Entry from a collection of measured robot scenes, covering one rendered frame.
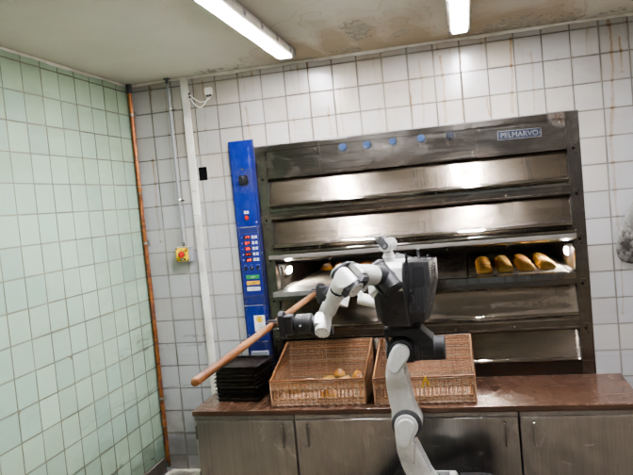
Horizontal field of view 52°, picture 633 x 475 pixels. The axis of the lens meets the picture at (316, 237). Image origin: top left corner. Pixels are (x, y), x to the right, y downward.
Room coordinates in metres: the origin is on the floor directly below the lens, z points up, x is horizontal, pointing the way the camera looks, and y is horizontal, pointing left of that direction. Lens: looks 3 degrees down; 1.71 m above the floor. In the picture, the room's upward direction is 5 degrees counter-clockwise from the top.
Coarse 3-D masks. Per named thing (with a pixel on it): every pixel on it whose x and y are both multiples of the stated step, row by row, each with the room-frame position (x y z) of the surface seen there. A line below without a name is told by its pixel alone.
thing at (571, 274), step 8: (544, 272) 3.81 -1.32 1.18; (552, 272) 3.78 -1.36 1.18; (560, 272) 3.76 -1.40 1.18; (568, 272) 3.75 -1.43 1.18; (440, 280) 3.91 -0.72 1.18; (448, 280) 3.90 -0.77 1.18; (456, 280) 3.89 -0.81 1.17; (464, 280) 3.88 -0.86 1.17; (472, 280) 3.87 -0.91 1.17; (480, 280) 3.86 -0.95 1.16; (488, 280) 3.85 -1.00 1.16; (496, 280) 3.84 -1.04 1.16; (504, 280) 3.83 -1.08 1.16; (512, 280) 3.82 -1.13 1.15; (520, 280) 3.81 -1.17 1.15; (528, 280) 3.80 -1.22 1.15; (536, 280) 3.79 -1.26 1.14; (544, 280) 3.78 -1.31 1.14
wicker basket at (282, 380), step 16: (288, 352) 4.08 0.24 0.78; (304, 352) 4.05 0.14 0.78; (320, 352) 4.04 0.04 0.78; (336, 352) 4.01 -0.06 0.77; (352, 352) 3.99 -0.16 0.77; (368, 352) 3.80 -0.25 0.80; (288, 368) 4.05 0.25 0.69; (304, 368) 4.03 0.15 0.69; (320, 368) 4.01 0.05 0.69; (336, 368) 3.99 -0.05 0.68; (352, 368) 3.97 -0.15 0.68; (368, 368) 3.73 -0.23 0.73; (272, 384) 3.64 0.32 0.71; (288, 384) 3.63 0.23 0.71; (304, 384) 3.60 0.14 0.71; (320, 384) 3.59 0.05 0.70; (336, 384) 3.57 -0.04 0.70; (352, 384) 3.55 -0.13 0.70; (368, 384) 3.68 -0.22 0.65; (272, 400) 3.64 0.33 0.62; (288, 400) 3.63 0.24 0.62; (304, 400) 3.61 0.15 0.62; (320, 400) 3.59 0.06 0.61; (336, 400) 3.57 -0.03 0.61; (352, 400) 3.55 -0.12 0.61
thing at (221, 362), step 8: (312, 296) 3.59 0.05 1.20; (296, 304) 3.29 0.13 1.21; (288, 312) 3.11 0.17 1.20; (264, 328) 2.75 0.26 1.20; (272, 328) 2.84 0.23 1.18; (256, 336) 2.62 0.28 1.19; (240, 344) 2.47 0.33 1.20; (248, 344) 2.51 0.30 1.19; (232, 352) 2.35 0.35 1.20; (240, 352) 2.43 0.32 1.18; (224, 360) 2.27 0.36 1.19; (208, 368) 2.15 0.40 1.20; (216, 368) 2.18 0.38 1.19; (200, 376) 2.06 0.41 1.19; (208, 376) 2.12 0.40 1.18; (192, 384) 2.04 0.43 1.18; (200, 384) 2.05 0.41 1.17
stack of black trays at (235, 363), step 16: (224, 368) 3.82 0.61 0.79; (240, 368) 3.79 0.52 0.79; (256, 368) 3.77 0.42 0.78; (272, 368) 3.99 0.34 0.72; (224, 384) 3.84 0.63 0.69; (240, 384) 3.80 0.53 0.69; (256, 384) 3.77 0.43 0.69; (224, 400) 3.84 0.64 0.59; (240, 400) 3.80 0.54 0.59; (256, 400) 3.77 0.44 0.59
